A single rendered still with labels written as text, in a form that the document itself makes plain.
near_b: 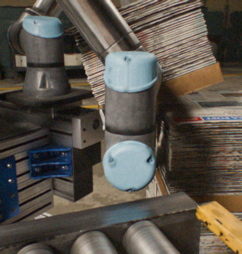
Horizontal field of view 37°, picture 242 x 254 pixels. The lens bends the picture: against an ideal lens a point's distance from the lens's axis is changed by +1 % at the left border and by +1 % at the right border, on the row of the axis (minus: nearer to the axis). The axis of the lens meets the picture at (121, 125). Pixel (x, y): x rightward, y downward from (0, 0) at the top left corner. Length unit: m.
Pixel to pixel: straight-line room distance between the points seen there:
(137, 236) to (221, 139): 0.44
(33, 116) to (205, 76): 0.57
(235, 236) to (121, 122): 0.21
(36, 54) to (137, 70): 0.67
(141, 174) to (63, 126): 0.60
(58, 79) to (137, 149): 0.67
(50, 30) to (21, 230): 0.75
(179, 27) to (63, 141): 0.49
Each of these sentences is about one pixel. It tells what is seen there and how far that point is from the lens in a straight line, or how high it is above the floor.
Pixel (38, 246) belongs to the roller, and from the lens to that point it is 0.43.
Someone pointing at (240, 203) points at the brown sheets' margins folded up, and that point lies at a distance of 0.91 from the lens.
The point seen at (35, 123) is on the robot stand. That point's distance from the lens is 1.15.
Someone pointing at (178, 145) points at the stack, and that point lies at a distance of 0.81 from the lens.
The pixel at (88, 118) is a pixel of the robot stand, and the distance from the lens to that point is 1.04.
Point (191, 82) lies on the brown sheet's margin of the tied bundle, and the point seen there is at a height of 0.91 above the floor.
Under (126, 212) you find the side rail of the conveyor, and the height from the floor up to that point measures 0.80.
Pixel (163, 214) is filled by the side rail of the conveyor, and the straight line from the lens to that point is 0.48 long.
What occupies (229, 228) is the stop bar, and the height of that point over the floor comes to 0.82.
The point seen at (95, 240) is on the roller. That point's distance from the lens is 0.43.
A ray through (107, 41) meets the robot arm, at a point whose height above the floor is 1.01.
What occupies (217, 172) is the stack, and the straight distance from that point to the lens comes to 0.86.
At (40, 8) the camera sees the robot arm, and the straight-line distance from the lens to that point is 1.28.
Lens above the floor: 1.04
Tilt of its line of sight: 16 degrees down
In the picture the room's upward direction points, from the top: straight up
